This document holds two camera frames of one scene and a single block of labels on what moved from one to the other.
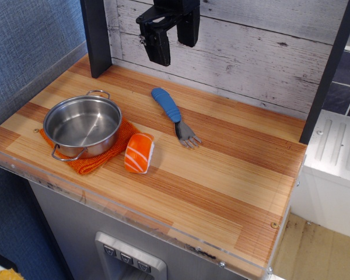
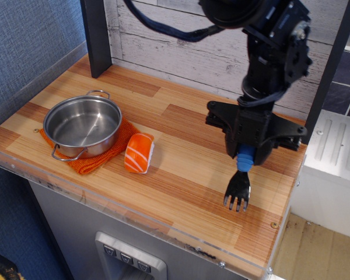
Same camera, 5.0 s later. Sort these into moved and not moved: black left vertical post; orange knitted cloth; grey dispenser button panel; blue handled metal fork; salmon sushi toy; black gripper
Moved: blue handled metal fork; black gripper
Not moved: salmon sushi toy; grey dispenser button panel; orange knitted cloth; black left vertical post
